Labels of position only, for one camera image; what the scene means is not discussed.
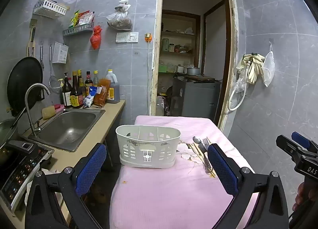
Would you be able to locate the small glass jar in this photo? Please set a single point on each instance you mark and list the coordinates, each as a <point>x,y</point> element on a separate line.
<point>171,47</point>

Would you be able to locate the clear bottle yellow cap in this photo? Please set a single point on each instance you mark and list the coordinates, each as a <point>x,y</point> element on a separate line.
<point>96,79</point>

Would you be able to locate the white wall basket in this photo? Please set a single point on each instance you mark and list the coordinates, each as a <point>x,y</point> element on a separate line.
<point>49,9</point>

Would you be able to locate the white wall socket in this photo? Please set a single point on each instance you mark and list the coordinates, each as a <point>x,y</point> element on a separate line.
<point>133,37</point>

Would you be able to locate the green yellow seasoning packet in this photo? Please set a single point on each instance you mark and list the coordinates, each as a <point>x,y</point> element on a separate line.
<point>74,19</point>

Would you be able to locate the steel kitchen sink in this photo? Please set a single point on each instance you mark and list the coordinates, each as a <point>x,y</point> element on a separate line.
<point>67,127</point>

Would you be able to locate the worn wooden door frame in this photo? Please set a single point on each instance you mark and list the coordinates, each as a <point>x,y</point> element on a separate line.
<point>156,45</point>

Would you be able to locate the black round pan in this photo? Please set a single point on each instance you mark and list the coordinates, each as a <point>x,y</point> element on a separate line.
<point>22,82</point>

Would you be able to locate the wooden chopstick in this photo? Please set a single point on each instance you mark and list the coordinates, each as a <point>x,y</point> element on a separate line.
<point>198,153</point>
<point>195,148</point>

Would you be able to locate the clear plastic bag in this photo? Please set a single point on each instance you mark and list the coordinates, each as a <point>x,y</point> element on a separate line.
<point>239,85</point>

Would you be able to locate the wooden cutting board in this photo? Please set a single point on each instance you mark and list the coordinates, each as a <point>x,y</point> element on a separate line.
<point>200,78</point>

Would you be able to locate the steel fork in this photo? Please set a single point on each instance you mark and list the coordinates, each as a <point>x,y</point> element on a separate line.
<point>206,141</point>

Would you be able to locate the steel mesh strainer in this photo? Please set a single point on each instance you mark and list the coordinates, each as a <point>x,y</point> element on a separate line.
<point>56,85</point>

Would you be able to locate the cream rubber gloves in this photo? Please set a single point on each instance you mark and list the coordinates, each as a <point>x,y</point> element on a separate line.
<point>253,70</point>

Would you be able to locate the steel cooking pot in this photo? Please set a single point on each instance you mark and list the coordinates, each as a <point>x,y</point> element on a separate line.
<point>192,71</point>

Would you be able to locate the white plastic utensil basket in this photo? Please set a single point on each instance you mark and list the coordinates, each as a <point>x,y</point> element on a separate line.
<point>124,136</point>

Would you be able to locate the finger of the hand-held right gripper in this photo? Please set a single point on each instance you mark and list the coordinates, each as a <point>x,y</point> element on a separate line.
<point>288,146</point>
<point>300,139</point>

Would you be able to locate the orange plug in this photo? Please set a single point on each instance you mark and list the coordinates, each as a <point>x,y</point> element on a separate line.
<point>148,37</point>

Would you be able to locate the wooden storage shelf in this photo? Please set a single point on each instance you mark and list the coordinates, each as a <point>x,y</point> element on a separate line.
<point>178,33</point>

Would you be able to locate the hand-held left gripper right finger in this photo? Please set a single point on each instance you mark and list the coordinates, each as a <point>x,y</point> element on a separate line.
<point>222,169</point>

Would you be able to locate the white crumpled bag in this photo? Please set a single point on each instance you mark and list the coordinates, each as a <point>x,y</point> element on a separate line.
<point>189,31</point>

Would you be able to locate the white hanging box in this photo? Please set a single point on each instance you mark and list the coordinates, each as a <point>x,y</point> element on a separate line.
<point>60,53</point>

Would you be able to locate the white kettle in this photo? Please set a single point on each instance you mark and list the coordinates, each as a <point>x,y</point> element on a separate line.
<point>180,69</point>

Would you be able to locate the steel curved faucet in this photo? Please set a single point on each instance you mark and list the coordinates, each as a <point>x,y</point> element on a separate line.
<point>28,110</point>

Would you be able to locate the pink flowered cloth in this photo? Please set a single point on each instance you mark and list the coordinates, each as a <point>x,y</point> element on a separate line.
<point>161,189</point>

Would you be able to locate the white plastic jug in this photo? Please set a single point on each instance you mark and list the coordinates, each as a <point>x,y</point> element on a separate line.
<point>160,105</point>

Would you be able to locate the pink scrub pad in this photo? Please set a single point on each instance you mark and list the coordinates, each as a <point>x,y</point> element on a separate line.
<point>59,107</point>

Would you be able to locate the grey wall shelf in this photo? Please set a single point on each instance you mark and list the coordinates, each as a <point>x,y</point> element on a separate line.
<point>78,30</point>

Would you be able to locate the red food packets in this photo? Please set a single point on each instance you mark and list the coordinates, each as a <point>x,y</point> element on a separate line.
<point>182,49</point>

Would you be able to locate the large cooking oil jug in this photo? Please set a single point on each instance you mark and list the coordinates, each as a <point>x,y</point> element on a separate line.
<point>113,90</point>

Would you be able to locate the dark soy sauce bottle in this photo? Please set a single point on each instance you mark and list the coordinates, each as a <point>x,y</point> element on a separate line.
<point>75,97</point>

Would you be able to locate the hanging steel peeler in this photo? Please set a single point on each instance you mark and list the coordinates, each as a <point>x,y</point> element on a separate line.
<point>42,55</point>

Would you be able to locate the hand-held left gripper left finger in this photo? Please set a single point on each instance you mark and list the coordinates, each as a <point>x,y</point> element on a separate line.
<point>90,167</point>

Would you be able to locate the grey appliance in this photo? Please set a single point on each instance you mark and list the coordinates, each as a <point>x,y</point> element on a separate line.
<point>196,97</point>

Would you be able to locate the black induction cooker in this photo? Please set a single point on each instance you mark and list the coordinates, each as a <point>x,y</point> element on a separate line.
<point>15,177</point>

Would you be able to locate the red cap sauce bottle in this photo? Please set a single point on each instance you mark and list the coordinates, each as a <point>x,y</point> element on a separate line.
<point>88,81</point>

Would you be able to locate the blue white packet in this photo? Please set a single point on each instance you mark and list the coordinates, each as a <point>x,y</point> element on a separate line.
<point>90,98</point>

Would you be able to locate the person's right hand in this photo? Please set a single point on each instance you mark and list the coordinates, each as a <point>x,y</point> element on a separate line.
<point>300,194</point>

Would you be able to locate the steel spoon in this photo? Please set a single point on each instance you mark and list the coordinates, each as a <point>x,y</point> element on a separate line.
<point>202,148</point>
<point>197,140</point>

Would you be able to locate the orange noodle packet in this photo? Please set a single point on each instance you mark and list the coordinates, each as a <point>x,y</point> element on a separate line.
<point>103,92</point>

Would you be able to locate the green cup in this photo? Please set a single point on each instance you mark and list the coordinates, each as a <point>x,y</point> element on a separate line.
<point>165,45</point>

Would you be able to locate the green box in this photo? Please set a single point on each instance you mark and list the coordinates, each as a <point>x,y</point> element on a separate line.
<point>162,68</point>

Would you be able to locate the clear bag of dried goods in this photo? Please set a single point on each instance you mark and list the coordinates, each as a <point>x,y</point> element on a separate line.
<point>119,20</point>

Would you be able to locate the yellow cap sauce bottle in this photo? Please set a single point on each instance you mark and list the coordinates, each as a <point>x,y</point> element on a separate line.
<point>80,80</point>

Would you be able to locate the yellow sponge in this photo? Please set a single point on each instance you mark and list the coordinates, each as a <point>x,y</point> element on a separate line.
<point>49,113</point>

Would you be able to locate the wooden knife holder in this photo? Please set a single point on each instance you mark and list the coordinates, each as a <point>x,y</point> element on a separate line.
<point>31,38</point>

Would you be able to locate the red plastic bag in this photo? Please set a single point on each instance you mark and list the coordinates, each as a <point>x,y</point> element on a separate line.
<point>96,38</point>

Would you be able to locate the red white seasoning packet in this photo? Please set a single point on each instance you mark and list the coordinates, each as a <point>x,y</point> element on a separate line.
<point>87,18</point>

